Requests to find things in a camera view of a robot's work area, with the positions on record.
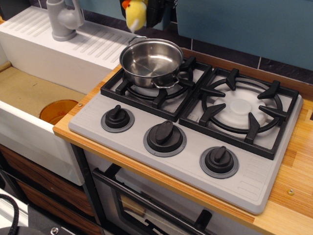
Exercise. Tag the grey toy stove top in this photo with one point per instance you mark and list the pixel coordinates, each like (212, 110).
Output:
(248, 189)

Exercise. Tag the toy oven door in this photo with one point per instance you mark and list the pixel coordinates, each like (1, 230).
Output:
(142, 207)

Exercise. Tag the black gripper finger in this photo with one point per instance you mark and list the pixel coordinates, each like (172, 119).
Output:
(159, 12)

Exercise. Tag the black oven door handle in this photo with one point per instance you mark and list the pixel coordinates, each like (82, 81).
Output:
(108, 178)

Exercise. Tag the orange plastic drain disc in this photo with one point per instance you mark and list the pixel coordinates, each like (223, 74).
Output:
(55, 111)

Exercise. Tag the white toy sink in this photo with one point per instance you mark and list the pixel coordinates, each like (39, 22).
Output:
(37, 70)

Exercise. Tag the stainless steel pot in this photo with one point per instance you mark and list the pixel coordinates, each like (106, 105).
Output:
(151, 63)

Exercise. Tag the black left burner grate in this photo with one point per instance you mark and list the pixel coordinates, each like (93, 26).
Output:
(165, 103)

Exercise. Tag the black burner grate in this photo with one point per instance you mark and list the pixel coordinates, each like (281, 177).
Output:
(165, 103)
(251, 114)

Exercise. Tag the yellow stuffed duck toy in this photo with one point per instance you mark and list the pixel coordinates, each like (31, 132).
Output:
(136, 13)

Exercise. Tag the black right burner grate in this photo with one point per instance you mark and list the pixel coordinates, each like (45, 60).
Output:
(251, 114)

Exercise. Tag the black middle stove knob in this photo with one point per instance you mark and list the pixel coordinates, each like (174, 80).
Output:
(165, 140)

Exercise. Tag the black right stove knob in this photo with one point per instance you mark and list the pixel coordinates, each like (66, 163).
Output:
(219, 162)

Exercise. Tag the black left stove knob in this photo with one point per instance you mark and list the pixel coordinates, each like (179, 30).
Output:
(117, 120)

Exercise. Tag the black stove knob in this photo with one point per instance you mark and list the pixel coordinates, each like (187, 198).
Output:
(117, 120)
(219, 162)
(165, 140)

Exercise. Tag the grey toy faucet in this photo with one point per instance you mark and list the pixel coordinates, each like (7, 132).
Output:
(64, 21)

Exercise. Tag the white right burner cap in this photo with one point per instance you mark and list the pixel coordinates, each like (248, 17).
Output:
(238, 104)

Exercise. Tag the wooden drawer cabinet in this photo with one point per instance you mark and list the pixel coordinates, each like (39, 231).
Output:
(50, 193)

